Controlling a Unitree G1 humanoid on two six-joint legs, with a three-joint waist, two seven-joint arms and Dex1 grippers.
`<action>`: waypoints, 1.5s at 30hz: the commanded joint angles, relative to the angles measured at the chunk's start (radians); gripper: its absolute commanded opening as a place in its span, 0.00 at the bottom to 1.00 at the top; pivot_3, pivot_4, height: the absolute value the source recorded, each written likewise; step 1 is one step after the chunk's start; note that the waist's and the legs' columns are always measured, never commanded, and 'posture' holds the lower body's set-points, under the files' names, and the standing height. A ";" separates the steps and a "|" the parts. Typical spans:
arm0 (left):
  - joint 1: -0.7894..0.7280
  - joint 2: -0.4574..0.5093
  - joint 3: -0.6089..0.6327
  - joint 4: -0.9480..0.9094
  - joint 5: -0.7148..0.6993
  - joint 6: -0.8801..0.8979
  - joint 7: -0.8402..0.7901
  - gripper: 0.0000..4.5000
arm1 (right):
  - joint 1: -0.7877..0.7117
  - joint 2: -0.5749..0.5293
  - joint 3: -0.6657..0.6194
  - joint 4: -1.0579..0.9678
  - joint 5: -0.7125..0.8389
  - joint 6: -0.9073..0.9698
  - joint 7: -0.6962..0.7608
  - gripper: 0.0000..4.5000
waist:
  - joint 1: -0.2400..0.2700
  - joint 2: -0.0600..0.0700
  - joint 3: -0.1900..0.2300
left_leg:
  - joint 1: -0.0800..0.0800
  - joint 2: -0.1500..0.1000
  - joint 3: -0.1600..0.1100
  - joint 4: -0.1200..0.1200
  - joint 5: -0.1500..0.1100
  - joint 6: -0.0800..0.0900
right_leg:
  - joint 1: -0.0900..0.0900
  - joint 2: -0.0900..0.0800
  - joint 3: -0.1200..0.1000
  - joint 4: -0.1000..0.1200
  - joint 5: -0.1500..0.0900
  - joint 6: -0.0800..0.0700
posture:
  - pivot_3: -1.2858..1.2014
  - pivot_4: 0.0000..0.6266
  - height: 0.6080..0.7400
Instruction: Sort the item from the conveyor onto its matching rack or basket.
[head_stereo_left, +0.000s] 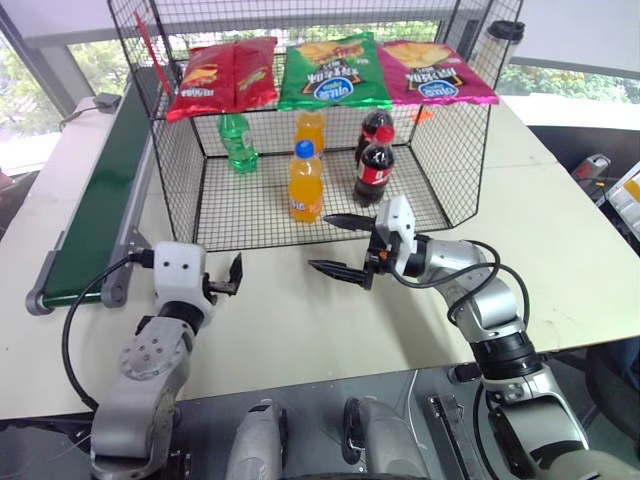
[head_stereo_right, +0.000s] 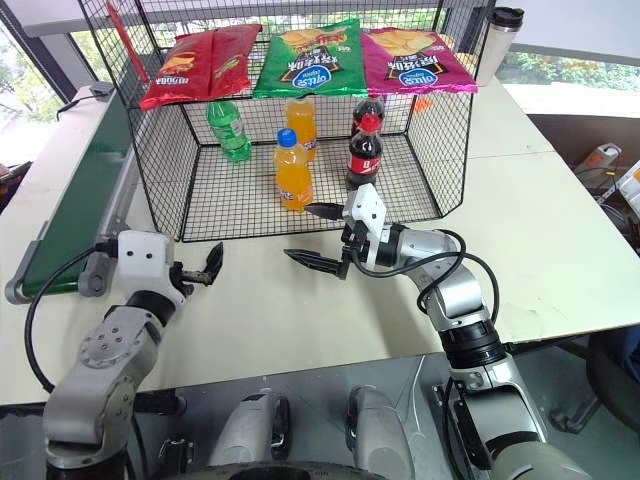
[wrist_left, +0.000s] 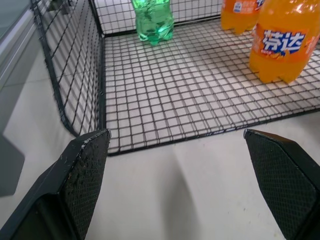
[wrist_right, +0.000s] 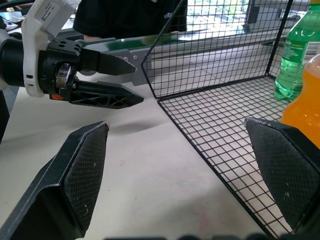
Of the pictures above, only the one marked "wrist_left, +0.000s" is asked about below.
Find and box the black wire mesh basket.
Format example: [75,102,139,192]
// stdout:
[29,0,320,157]

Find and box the orange Fanta soda bottle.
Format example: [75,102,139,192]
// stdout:
[220,0,266,36]
[248,0,320,84]

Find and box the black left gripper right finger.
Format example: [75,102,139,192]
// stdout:
[243,128,320,240]

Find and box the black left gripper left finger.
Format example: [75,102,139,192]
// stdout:
[0,128,112,240]

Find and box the green soda bottle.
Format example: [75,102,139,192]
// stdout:
[131,0,175,46]

